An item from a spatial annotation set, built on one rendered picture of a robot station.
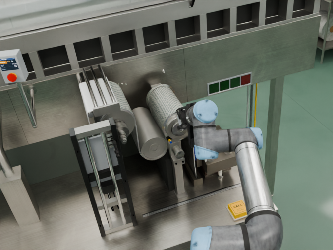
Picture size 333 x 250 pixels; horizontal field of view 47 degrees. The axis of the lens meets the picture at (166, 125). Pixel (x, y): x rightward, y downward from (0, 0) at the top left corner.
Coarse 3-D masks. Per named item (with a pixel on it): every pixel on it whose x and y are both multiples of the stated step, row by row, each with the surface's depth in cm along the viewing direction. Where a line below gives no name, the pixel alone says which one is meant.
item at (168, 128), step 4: (176, 116) 157; (172, 120) 157; (176, 120) 157; (168, 124) 157; (172, 124) 158; (168, 128) 158; (168, 132) 160; (172, 136) 161; (176, 136) 162; (180, 136) 163; (184, 136) 163
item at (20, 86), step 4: (20, 84) 132; (20, 88) 133; (20, 92) 134; (24, 92) 135; (24, 96) 135; (24, 100) 136; (24, 104) 137; (28, 104) 137; (28, 108) 138; (28, 112) 139; (32, 116) 140; (32, 120) 141; (32, 124) 142; (36, 124) 143
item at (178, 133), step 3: (174, 123) 158; (177, 123) 157; (174, 126) 158; (171, 129) 159; (174, 129) 159; (177, 129) 160; (183, 129) 161; (186, 129) 161; (174, 132) 160; (177, 132) 160; (180, 132) 161; (183, 132) 161; (177, 135) 161; (180, 135) 162
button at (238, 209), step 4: (240, 200) 168; (228, 204) 167; (232, 204) 166; (236, 204) 166; (240, 204) 166; (244, 204) 166; (228, 208) 167; (232, 208) 165; (236, 208) 164; (240, 208) 164; (244, 208) 164; (232, 212) 163; (236, 212) 163; (240, 212) 162; (244, 212) 162; (236, 216) 162; (240, 216) 163
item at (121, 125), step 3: (114, 120) 149; (117, 120) 149; (120, 120) 149; (117, 123) 147; (120, 123) 147; (123, 123) 148; (117, 126) 145; (120, 126) 145; (123, 126) 145; (126, 126) 147; (117, 129) 145; (120, 129) 145; (123, 129) 146; (126, 129) 146; (126, 132) 147; (126, 135) 148
